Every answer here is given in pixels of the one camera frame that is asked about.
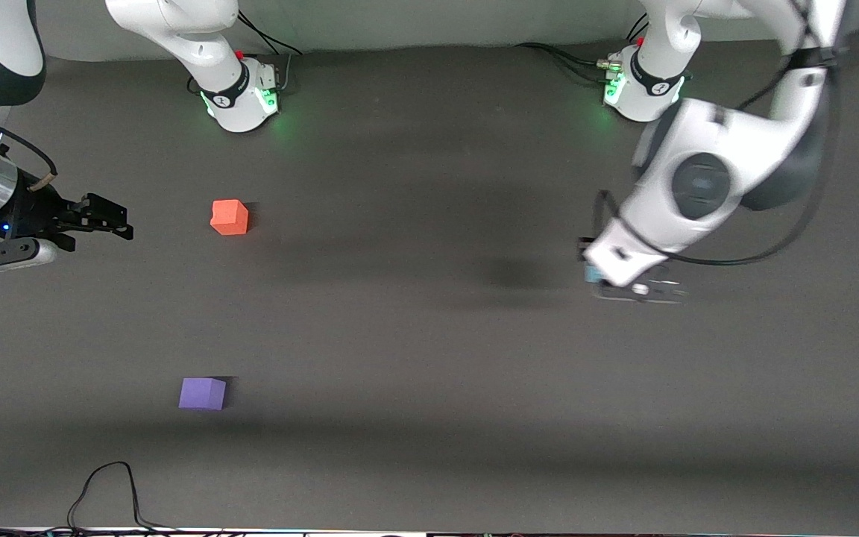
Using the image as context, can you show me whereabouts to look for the orange foam block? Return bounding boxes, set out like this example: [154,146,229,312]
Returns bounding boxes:
[210,199,250,236]

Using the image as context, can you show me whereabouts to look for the purple foam block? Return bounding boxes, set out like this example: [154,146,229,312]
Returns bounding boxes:
[178,377,227,411]

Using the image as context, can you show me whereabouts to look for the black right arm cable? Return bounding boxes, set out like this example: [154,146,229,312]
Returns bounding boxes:
[0,104,58,191]

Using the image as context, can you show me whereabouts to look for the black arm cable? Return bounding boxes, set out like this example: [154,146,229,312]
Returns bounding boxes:
[594,0,845,267]
[0,104,58,191]

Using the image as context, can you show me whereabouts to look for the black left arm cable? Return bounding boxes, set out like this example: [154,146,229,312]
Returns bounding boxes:
[594,0,845,267]

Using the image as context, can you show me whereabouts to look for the black left base cable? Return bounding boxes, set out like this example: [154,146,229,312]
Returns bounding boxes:
[515,15,651,84]

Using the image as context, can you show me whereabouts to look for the black base cable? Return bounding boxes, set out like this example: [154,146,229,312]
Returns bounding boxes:
[515,15,651,84]
[236,10,303,95]

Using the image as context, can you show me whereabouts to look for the black right base cable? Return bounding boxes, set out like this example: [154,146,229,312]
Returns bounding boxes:
[236,10,303,95]

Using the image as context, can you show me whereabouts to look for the thin black looped cable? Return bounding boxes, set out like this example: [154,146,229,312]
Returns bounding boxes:
[0,461,180,536]

